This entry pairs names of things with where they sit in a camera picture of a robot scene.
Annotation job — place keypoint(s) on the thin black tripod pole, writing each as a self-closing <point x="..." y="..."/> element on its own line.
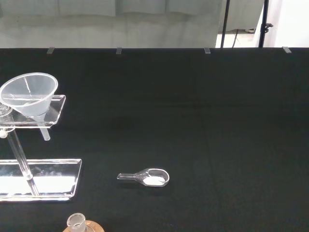
<point x="225" y="24"/>

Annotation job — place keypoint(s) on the glass weighing funnel with powder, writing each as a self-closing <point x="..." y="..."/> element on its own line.
<point x="154" y="180"/>

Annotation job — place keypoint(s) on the round-bottom glass flask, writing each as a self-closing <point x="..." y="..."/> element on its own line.
<point x="76" y="221"/>

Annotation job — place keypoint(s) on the clear cloth clip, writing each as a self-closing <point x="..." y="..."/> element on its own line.
<point x="50" y="50"/>
<point x="119" y="50"/>
<point x="286" y="49"/>
<point x="207" y="50"/>

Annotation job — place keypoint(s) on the black bench cloth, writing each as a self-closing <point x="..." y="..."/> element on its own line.
<point x="193" y="120"/>

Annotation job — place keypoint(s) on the transparent funnel stand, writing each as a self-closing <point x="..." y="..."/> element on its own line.
<point x="50" y="180"/>

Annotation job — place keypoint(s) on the clear plastic funnel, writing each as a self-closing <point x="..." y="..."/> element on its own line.
<point x="29" y="96"/>

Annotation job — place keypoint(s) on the black tripod pole with clamp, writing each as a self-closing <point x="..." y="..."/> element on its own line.
<point x="264" y="24"/>

